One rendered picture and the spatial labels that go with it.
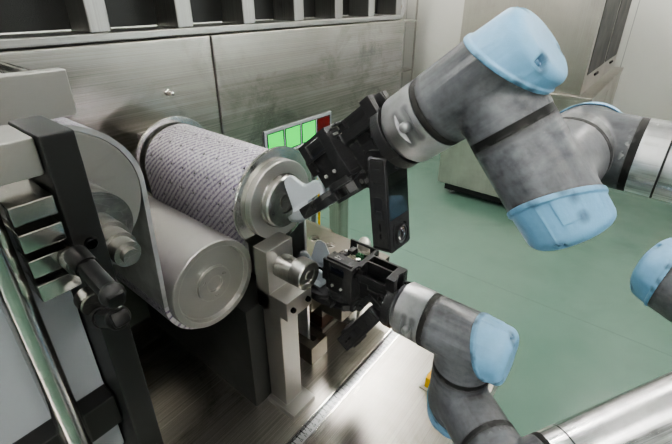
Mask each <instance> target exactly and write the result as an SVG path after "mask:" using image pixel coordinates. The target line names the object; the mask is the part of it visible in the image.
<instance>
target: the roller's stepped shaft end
mask: <svg viewBox="0 0 672 444"><path fill-rule="evenodd" d="M97 213H98V216H99V220H100V223H101V227H102V230H103V234H104V237H105V241H106V244H107V248H108V251H109V255H110V258H111V262H112V264H115V265H116V264H117V265H119V266H121V267H127V266H130V265H132V264H135V263H136V262H137V261H138V260H139V258H140V255H141V247H140V245H139V244H138V243H137V241H136V239H135V237H134V236H133V235H132V234H130V231H129V229H128V227H127V226H126V225H124V224H123V223H121V222H120V221H118V220H116V219H115V218H113V217H112V216H110V215H109V214H107V213H104V212H97Z"/></svg>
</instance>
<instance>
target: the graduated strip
mask: <svg viewBox="0 0 672 444"><path fill-rule="evenodd" d="M398 336H399V334H397V333H395V332H393V331H392V329H390V330H389V332H388V333H387V334H386V335H385V336H384V337H383V338H382V339H381V340H380V341H379V342H378V344H377V345H376V346H375V347H374V348H373V349H372V350H371V351H370V352H369V353H368V354H367V356H366V357H365V358H364V359H363V360H362V361H361V362H360V363H359V364H358V365H357V366H356V368H355V369H354V370H353V371H352V372H351V373H350V374H349V375H348V376H347V377H346V378H345V380H344V381H343V382H342V383H341V384H340V385H339V386H338V387H337V388H336V389H335V390H334V392H333V393H332V394H331V395H330V396H329V397H328V398H327V399H326V400H325V401H324V402H323V404H322V405H321V406H320V407H319V408H318V409H317V410H316V411H315V412H314V413H313V414H312V416H311V417H310V418H309V419H308V420H307V421H306V422H305V423H304V424H303V425H302V426H301V428H300V429H299V430H298V431H297V432H296V433H295V434H294V435H293V436H292V437H291V438H290V440H289V441H288V442H287V443H286V444H305V443H306V441H307V440H308V439H309V438H310V437H311V436H312V435H313V433H314V432H315V431H316V430H317V429H318V428H319V427H320V425H321V424H322V423H323V422H324V421H325V420H326V419H327V417H328V416H329V415H330V414H331V413H332V412H333V411H334V409H335V408H336V407H337V406H338V405H339V404H340V403H341V401H342V400H343V399H344V398H345V397H346V396H347V395H348V393H349V392H350V391H351V390H352V389H353V388H354V387H355V385H356V384H357V383H358V382H359V381H360V380H361V379H362V377H363V376H364V375H365V374H366V373H367V372H368V371H369V369H370V368H371V367H372V366H373V365H374V364H375V362H376V361H377V360H378V359H379V358H380V357H381V356H382V354H383V353H384V352H385V351H386V350H387V349H388V348H389V346H390V345H391V344H392V343H393V342H394V341H395V340H396V338H397V337H398Z"/></svg>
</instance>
